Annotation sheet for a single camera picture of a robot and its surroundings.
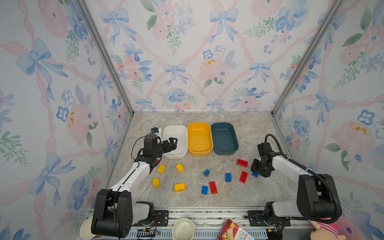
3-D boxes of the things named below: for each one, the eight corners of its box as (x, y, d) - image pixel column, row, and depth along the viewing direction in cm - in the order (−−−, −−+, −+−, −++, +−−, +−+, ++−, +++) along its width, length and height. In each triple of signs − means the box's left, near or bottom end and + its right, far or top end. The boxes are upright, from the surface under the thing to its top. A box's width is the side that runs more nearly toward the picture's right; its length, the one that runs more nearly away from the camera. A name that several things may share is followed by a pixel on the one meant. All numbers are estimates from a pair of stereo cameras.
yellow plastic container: (186, 156, 98) (186, 151, 93) (187, 128, 113) (187, 122, 108) (212, 156, 99) (213, 151, 93) (210, 128, 113) (211, 122, 108)
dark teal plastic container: (213, 155, 98) (214, 151, 94) (210, 127, 114) (211, 122, 109) (237, 156, 98) (239, 151, 94) (231, 127, 114) (233, 122, 109)
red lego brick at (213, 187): (211, 194, 84) (212, 193, 82) (209, 183, 87) (209, 182, 86) (217, 193, 84) (217, 192, 82) (214, 182, 88) (215, 181, 86)
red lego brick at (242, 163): (235, 164, 95) (236, 162, 93) (236, 159, 97) (237, 158, 95) (247, 167, 93) (248, 166, 92) (247, 163, 95) (248, 161, 94)
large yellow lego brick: (175, 192, 84) (174, 190, 81) (174, 186, 86) (173, 184, 83) (186, 190, 85) (186, 188, 82) (185, 184, 87) (185, 182, 84)
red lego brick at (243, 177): (238, 181, 88) (239, 180, 86) (241, 172, 92) (242, 170, 90) (244, 184, 87) (245, 183, 85) (247, 174, 91) (248, 173, 89)
